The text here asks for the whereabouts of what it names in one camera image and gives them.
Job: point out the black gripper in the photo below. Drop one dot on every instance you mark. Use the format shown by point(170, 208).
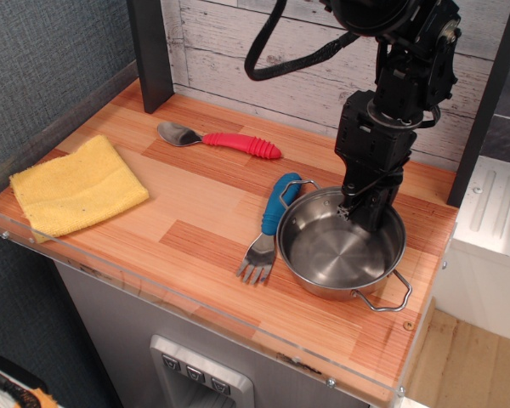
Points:
point(374, 150)

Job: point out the stainless steel pot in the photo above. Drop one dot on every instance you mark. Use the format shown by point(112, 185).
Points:
point(335, 258)

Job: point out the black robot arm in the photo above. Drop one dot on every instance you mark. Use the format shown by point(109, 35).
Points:
point(416, 42)

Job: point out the white toy sink unit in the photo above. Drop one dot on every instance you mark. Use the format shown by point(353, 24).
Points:
point(474, 281)

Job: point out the grey cabinet with dispenser panel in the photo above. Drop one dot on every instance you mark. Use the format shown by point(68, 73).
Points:
point(156, 357)

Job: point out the yellow cloth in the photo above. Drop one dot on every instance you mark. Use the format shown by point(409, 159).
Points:
point(77, 191)

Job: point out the clear acrylic edge guard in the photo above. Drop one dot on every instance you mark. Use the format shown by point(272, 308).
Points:
point(363, 342)

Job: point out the orange object bottom left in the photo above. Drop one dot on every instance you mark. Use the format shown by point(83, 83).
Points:
point(44, 400)

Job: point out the blue handled fork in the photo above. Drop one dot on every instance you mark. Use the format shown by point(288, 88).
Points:
point(259, 259)

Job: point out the red handled spoon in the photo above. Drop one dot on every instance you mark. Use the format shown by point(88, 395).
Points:
point(181, 136)

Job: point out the right dark post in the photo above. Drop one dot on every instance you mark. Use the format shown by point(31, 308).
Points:
point(487, 106)

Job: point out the dark post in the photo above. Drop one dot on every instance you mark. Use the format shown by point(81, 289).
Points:
point(150, 46)
point(487, 106)

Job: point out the left dark post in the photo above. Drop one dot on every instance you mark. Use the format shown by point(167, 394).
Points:
point(150, 46)

